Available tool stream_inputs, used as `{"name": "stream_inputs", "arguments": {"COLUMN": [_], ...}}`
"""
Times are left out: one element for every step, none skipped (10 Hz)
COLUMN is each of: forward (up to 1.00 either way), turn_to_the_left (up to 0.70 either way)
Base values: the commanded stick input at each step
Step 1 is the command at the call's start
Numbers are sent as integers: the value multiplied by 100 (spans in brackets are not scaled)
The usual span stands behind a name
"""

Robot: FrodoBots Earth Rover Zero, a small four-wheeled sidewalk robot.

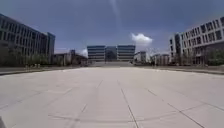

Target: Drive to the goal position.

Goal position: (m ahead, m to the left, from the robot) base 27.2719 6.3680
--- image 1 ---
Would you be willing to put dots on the wide grey steps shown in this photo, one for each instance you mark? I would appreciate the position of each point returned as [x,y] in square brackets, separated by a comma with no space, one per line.
[110,64]

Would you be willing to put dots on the striped building with glass middle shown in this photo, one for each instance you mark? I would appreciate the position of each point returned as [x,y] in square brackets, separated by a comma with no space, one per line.
[96,53]

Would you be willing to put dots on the pale concrete slab plaza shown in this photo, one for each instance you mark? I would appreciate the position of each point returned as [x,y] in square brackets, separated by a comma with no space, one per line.
[110,96]

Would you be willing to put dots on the low dark building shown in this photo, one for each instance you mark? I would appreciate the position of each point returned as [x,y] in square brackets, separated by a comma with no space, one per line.
[66,59]

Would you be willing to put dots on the low pale building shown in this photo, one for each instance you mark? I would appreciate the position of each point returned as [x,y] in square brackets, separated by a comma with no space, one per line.
[160,59]

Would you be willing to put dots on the pale grid-fronted building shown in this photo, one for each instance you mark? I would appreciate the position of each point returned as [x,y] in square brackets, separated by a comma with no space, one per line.
[200,36]

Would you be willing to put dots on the row of small trees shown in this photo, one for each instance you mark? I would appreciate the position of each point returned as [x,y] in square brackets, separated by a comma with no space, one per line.
[20,59]
[213,57]

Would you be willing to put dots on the long grey office building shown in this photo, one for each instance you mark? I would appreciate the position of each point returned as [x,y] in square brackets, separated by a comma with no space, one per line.
[20,36]

